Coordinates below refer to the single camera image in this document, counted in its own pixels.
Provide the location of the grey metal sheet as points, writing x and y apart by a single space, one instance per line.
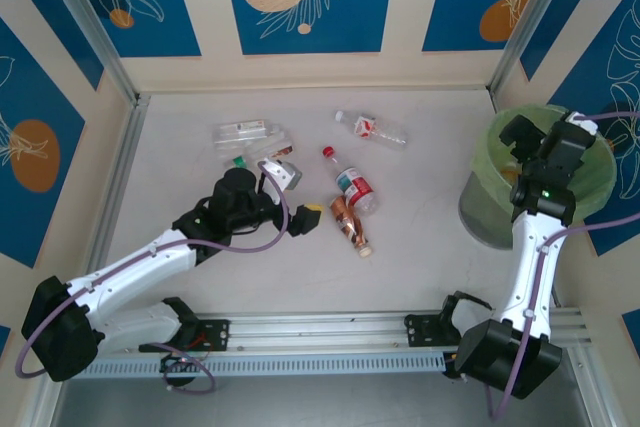
320 402

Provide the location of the long aluminium mounting rail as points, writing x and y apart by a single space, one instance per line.
320 329

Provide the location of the clear bottle red white label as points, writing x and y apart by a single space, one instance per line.
240 132

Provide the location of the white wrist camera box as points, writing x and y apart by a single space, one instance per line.
277 172
582 124

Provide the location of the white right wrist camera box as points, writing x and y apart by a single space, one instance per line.
582 124

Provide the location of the green-lined trash bin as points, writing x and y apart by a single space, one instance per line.
602 172

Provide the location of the clear bottle green cap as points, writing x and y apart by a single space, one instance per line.
272 147

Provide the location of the aluminium side rail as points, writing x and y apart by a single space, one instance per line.
125 157

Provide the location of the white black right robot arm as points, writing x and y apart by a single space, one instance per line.
530 267

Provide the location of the aluminium frame post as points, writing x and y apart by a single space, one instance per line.
85 22
530 22

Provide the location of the clear bottle white cap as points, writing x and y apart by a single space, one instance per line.
365 126

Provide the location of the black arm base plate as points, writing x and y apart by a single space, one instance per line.
420 329
217 334

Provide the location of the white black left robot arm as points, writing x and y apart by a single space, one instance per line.
130 267

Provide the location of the copper label plastic bottle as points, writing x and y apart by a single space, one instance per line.
350 224

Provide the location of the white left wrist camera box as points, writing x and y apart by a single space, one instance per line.
277 172

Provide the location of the small controller board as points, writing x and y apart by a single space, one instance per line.
180 361
452 366

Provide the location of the clear bottle red cap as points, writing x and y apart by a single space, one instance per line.
352 184

